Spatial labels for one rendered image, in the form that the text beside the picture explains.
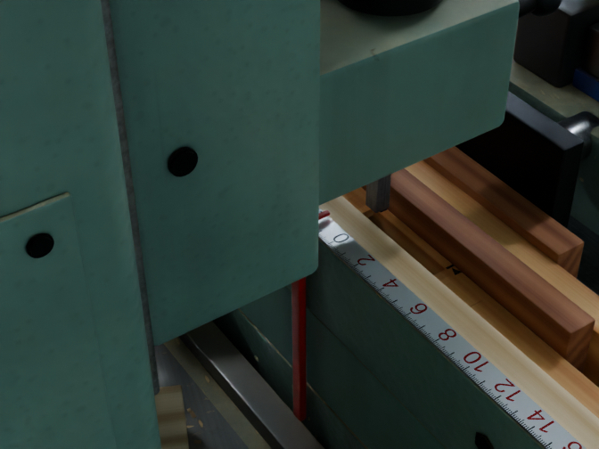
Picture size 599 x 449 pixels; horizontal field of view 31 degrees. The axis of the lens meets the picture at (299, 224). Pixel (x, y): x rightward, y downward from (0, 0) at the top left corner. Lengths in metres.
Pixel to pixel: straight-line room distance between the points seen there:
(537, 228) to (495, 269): 0.04
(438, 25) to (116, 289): 0.21
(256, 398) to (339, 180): 0.20
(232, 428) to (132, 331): 0.31
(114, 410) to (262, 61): 0.13
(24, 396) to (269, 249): 0.13
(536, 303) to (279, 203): 0.15
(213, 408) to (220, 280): 0.25
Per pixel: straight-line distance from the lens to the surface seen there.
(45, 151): 0.30
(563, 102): 0.64
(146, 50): 0.35
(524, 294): 0.52
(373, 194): 0.56
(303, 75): 0.39
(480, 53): 0.51
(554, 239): 0.55
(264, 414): 0.64
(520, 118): 0.56
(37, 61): 0.28
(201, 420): 0.66
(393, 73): 0.47
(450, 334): 0.49
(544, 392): 0.49
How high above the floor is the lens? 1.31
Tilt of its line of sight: 40 degrees down
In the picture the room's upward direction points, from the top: straight up
